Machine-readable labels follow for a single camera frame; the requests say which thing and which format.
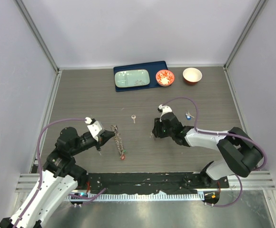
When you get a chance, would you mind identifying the key with blue tag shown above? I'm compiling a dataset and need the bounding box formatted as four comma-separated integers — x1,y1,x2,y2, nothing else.
185,112,195,120

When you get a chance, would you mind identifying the white slotted cable duct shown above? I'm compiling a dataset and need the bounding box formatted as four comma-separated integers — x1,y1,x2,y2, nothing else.
66,192,205,202

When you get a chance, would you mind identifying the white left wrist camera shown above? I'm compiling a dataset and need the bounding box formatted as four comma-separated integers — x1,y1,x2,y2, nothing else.
85,117,105,142

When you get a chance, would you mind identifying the left aluminium frame post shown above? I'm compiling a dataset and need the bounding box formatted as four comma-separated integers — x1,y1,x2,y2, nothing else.
14,0,59,74

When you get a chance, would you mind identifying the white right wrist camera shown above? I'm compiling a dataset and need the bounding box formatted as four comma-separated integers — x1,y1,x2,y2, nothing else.
158,104,172,122

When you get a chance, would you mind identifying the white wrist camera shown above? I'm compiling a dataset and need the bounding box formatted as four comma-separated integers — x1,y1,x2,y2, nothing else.
158,104,172,122
85,117,105,142

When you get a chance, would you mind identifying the red cup white inside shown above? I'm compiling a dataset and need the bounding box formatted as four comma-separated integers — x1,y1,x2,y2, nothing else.
183,67,203,86

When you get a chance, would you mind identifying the aluminium frame post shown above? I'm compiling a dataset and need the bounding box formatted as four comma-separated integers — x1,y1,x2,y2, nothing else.
224,0,268,70
14,0,59,74

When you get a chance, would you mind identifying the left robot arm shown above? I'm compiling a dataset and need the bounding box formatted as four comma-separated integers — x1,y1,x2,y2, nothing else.
0,124,115,228

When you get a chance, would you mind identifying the silver key on table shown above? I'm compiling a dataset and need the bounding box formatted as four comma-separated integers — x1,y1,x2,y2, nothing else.
131,115,136,124

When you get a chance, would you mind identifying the metal key organizer with rings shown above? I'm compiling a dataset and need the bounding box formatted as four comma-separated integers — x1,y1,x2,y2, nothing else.
110,125,125,160

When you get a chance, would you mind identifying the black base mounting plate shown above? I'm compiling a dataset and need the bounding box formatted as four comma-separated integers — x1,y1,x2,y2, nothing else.
89,172,229,195

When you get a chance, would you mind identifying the orange patterned small bowl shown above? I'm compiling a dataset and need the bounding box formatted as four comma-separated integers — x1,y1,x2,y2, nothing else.
156,70,175,87

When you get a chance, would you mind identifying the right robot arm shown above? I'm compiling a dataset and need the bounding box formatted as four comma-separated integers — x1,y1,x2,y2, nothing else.
152,112,264,188

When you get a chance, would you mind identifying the light green rectangular plate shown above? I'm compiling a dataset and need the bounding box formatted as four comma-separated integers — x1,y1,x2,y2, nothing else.
114,69,150,88

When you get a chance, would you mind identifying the right aluminium frame post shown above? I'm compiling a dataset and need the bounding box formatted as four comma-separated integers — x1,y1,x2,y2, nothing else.
224,0,268,70

